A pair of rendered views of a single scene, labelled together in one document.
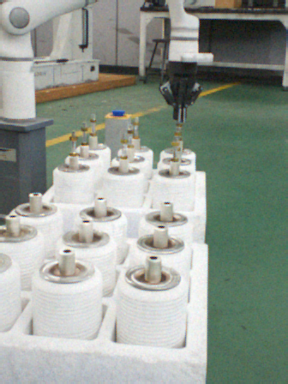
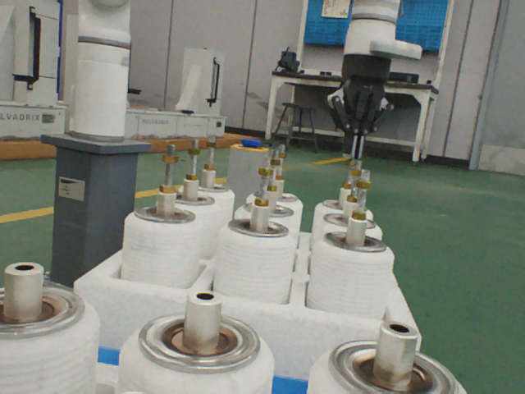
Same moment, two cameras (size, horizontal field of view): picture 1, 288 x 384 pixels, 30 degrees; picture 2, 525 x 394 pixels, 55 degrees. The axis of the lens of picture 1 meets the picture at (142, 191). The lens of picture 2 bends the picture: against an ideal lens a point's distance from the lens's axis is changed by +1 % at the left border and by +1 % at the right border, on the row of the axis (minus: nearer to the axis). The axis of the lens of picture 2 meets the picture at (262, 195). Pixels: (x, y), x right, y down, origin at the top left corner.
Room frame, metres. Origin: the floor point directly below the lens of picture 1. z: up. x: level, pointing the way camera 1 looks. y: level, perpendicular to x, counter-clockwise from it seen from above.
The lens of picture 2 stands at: (0.62, 0.05, 0.40)
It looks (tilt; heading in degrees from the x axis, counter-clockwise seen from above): 10 degrees down; 0
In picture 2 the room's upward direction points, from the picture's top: 7 degrees clockwise
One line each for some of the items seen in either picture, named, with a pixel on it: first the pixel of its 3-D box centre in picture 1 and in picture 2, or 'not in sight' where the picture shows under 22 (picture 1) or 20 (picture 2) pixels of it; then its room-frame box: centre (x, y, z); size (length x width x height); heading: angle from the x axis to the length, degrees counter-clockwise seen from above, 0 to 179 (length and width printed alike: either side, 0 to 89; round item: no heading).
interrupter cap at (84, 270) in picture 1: (67, 271); not in sight; (0.68, 0.10, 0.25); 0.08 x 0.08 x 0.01
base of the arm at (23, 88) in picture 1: (18, 90); (101, 93); (1.58, 0.37, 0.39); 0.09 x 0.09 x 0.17; 67
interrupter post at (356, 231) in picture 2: (174, 168); (356, 231); (1.21, -0.07, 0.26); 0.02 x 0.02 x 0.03
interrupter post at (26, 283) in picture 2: (36, 203); (23, 291); (0.92, 0.19, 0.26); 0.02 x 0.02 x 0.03
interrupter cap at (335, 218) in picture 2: (177, 161); (349, 222); (1.32, -0.08, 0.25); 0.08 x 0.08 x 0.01
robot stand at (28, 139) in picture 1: (21, 169); (94, 215); (1.58, 0.37, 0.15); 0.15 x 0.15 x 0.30; 67
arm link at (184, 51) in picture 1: (188, 48); (378, 36); (1.43, -0.10, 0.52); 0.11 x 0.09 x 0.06; 30
